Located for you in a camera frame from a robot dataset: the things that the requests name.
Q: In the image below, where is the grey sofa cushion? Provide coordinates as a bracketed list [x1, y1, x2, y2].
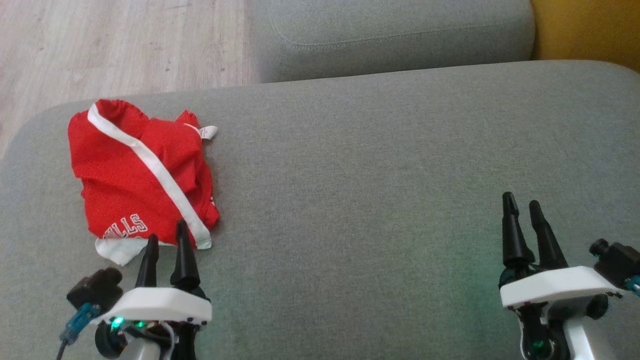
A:
[252, 0, 537, 83]

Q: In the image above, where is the yellow cushion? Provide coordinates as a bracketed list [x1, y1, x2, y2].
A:
[530, 0, 640, 73]

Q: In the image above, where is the red basketball shorts white stripe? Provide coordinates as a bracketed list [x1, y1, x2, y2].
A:
[68, 99, 221, 250]

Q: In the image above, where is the left blue camera plug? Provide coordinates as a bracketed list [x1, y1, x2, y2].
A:
[60, 302, 101, 346]

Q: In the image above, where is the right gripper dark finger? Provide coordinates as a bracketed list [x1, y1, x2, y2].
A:
[529, 200, 568, 271]
[502, 192, 536, 268]

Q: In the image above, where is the grey sofa seat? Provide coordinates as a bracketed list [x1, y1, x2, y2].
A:
[0, 60, 640, 360]

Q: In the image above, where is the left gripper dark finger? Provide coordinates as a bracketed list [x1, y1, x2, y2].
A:
[135, 234, 160, 288]
[170, 220, 201, 291]

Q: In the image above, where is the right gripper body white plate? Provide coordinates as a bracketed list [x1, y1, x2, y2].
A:
[500, 266, 623, 360]

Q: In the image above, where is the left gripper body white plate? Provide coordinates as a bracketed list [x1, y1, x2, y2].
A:
[94, 287, 213, 360]

